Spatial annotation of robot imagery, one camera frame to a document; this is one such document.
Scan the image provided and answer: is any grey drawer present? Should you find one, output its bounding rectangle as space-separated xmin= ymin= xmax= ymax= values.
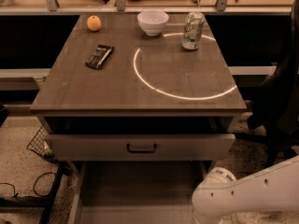
xmin=67 ymin=161 xmax=206 ymax=224
xmin=45 ymin=134 xmax=235 ymax=161

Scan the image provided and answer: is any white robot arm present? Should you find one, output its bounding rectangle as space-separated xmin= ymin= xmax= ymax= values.
xmin=192 ymin=156 xmax=299 ymax=224

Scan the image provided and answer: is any grey drawer cabinet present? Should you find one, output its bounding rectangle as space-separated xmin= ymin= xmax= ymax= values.
xmin=29 ymin=13 xmax=248 ymax=179

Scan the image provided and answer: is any grey top drawer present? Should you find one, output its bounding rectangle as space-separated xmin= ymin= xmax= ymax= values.
xmin=45 ymin=134 xmax=235 ymax=161

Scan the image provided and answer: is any black snack bar wrapper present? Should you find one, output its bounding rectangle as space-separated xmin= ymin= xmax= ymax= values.
xmin=85 ymin=45 xmax=114 ymax=70

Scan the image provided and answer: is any white bowl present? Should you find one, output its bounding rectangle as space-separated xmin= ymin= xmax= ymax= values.
xmin=137 ymin=10 xmax=169 ymax=36

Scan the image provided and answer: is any green white soda can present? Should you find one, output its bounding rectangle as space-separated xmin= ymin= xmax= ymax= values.
xmin=182 ymin=12 xmax=205 ymax=50

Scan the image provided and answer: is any orange fruit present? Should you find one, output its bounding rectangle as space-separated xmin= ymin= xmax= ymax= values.
xmin=87 ymin=16 xmax=102 ymax=32

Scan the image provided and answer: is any black office chair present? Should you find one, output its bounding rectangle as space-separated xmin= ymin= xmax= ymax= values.
xmin=235 ymin=0 xmax=299 ymax=168

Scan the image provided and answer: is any black metal stand leg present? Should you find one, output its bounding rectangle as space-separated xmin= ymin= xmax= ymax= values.
xmin=0 ymin=162 xmax=66 ymax=224

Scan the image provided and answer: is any black wire basket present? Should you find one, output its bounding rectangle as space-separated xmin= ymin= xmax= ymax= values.
xmin=27 ymin=127 xmax=58 ymax=163

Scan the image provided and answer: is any black floor cable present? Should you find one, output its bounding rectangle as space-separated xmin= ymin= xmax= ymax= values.
xmin=0 ymin=171 xmax=59 ymax=199

